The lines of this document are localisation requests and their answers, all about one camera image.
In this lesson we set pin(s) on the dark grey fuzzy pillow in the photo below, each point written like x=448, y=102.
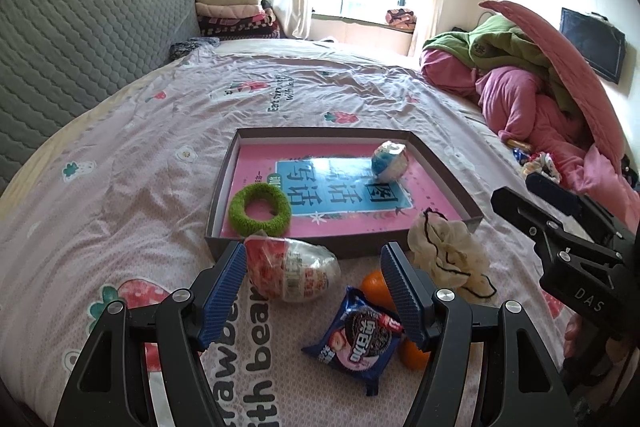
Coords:
x=192, y=47

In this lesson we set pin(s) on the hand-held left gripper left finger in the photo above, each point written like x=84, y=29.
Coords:
x=225, y=287

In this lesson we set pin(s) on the green fuzzy scrunchie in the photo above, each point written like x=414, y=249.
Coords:
x=240, y=207

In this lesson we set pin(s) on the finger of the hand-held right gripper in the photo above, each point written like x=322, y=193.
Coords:
x=555, y=192
x=530, y=217

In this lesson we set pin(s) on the cream scrunchie with black trim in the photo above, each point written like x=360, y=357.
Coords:
x=450, y=252

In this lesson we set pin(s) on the pink and blue book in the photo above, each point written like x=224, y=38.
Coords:
x=330, y=192

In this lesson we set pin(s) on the orange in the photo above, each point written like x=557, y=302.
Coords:
x=375, y=289
x=412, y=354

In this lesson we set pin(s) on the black wall television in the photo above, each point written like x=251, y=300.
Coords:
x=592, y=42

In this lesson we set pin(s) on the dark patterned folded blanket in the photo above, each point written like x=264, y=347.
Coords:
x=240, y=28

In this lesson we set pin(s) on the patterned cushion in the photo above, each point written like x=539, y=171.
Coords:
x=401, y=19

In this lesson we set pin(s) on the grey cardboard box tray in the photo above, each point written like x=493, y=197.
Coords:
x=450, y=187

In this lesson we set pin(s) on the pink and green quilts pile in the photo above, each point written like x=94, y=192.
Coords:
x=515, y=97

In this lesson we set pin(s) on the grey quilted headboard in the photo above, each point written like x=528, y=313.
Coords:
x=75, y=47

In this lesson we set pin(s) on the green blanket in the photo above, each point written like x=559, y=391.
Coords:
x=480, y=39

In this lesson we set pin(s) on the pink folded blanket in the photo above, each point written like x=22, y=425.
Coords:
x=227, y=11

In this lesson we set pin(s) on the pink quilted pad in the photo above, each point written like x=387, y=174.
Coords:
x=565, y=72

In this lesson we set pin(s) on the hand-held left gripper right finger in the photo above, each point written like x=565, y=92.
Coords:
x=400, y=287

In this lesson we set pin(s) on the egg-shaped red snack packet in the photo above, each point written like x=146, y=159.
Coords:
x=295, y=272

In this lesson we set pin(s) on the blue and white wrapped ball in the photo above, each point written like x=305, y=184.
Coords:
x=390, y=162

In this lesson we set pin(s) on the blue cookie packet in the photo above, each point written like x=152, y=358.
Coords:
x=355, y=337

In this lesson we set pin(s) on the colourful cloth item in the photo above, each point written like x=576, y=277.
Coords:
x=542, y=164

